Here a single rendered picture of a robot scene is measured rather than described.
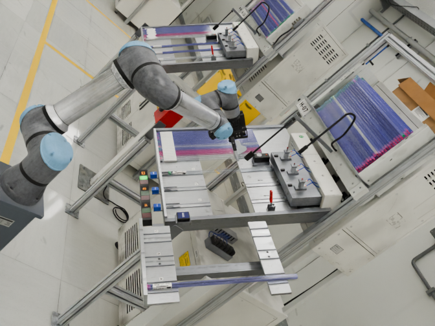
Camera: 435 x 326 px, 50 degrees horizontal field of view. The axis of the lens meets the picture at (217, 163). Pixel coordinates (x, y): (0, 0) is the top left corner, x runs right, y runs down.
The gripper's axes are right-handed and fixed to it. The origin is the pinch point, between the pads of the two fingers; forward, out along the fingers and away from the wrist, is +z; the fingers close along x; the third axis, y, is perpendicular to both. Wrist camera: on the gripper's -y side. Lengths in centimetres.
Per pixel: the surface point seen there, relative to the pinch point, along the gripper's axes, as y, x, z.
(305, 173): 29.2, -12.0, 12.2
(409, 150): 65, -34, -6
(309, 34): 75, 115, 7
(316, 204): 28.5, -28.1, 16.3
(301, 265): 46, 71, 184
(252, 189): 3.9, -14.1, 12.2
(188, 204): -24.9, -21.1, 5.0
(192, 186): -21.5, -10.0, 5.6
